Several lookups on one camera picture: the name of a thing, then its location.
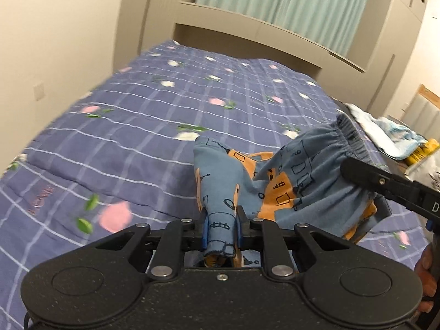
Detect white wall outlet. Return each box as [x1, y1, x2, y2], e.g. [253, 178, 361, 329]
[32, 81, 47, 102]

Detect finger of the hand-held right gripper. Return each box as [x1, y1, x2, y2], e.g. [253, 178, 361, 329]
[340, 158, 423, 210]

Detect pale green curtain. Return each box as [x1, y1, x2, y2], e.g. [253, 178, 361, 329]
[194, 0, 375, 54]

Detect yellow packet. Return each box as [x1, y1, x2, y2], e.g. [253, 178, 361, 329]
[406, 139, 440, 166]

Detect white bag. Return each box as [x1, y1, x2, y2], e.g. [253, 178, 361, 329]
[406, 158, 440, 189]

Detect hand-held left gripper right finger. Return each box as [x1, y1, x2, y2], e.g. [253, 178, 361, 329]
[236, 206, 348, 280]

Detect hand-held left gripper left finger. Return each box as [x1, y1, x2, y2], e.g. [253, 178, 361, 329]
[91, 210, 210, 280]

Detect dark grey quilted mattress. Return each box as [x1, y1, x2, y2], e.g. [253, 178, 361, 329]
[335, 100, 413, 179]

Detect wooden frame padded headboard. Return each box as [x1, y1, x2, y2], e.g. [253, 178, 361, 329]
[409, 84, 440, 140]

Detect beige window alcove cabinet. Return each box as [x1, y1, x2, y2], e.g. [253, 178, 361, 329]
[113, 0, 430, 117]

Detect purple checkered floral blanket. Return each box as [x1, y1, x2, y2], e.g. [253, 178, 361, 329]
[0, 39, 430, 330]

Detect person's right hand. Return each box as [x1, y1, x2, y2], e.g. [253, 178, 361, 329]
[414, 246, 435, 313]

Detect light blue white cloth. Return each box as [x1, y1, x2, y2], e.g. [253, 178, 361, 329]
[347, 103, 427, 160]

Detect blue orange printed pants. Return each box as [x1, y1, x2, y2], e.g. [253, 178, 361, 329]
[192, 113, 392, 269]

